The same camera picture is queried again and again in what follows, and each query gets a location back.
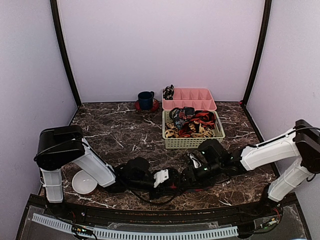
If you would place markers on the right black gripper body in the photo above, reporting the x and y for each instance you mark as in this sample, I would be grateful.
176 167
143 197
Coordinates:
200 179

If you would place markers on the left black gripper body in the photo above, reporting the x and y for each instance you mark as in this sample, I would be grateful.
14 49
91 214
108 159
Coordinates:
135 184

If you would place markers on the red navy striped tie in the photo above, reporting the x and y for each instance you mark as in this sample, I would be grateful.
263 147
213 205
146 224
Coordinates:
184 189

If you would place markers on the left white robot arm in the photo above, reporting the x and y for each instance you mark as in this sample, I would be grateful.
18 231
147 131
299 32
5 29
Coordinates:
60 146

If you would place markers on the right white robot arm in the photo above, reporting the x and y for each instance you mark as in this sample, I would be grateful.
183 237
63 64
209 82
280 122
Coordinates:
302 142

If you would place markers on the black red striped tie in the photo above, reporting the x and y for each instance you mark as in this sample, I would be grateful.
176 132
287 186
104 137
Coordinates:
205 117

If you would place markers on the green perforated plastic basket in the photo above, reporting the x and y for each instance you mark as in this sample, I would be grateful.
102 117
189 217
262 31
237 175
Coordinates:
190 143

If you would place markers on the white bowl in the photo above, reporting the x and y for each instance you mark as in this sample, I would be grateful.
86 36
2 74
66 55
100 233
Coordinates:
83 183

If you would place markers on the yellow insect print tie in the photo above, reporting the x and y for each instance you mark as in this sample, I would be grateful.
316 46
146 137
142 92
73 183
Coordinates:
191 129

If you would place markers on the dark floral tie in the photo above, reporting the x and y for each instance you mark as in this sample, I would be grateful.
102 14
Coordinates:
180 116

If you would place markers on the pink divided organizer box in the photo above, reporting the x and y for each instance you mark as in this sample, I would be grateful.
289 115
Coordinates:
197 98

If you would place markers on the red saucer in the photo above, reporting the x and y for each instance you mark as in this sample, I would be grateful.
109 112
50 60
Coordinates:
154 108

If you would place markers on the dark blue mug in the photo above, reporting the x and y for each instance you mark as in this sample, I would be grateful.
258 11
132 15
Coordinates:
145 100

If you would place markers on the rolled black floral tie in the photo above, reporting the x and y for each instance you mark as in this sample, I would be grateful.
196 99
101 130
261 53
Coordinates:
168 92

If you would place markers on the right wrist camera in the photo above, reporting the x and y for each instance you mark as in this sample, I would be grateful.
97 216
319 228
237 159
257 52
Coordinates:
192 161

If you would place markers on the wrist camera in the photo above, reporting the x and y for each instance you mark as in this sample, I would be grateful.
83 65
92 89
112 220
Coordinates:
160 177
192 161

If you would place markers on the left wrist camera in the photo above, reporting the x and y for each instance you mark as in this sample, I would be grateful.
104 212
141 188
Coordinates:
160 177

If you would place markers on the white slotted cable duct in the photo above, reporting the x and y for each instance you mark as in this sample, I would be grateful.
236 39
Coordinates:
125 231

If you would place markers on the black front rail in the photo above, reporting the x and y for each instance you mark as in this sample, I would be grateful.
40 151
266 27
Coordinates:
241 214

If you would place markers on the left black corner post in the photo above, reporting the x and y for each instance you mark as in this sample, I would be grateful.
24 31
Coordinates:
63 51

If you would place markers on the black corner post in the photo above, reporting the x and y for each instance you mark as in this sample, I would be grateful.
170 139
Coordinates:
258 53
63 51

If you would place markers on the right black corner post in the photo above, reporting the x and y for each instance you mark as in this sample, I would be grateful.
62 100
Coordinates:
258 53

